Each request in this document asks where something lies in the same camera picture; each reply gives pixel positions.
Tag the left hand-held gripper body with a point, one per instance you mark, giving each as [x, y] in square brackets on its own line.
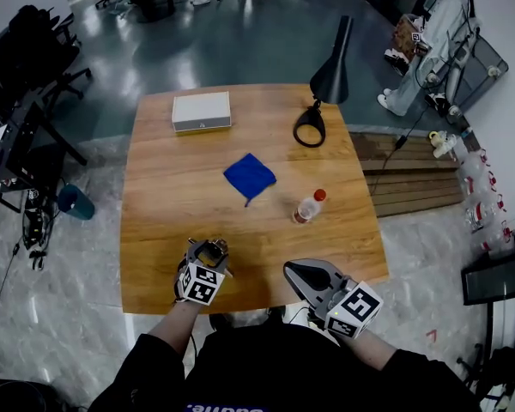
[201, 286]

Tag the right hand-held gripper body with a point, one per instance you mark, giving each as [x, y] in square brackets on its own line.
[354, 307]

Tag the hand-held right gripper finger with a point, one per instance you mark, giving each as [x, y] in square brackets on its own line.
[298, 288]
[326, 268]

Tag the person's left forearm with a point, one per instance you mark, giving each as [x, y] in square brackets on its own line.
[176, 324]

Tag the person's right forearm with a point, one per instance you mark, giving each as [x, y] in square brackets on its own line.
[369, 350]

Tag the clear bottle with red cap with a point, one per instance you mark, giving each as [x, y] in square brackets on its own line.
[307, 208]

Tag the person's black shirt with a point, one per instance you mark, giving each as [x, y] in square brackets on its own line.
[283, 367]

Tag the blue cloth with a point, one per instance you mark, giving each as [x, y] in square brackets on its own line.
[250, 176]

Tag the wooden pallet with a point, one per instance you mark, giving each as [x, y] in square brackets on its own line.
[412, 178]

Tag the teal waste bin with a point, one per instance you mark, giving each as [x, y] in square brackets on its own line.
[75, 204]

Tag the white flat box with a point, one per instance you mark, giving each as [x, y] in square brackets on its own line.
[201, 110]

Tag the white yellow plastic object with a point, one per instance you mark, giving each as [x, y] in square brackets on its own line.
[444, 144]

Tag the pile of clear plastic bottles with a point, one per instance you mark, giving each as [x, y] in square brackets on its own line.
[485, 195]

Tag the black work desk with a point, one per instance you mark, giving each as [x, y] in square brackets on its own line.
[30, 144]

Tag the black desk lamp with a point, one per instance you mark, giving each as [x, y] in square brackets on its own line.
[332, 71]

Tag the folded grey cart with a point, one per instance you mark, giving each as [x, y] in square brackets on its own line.
[485, 71]

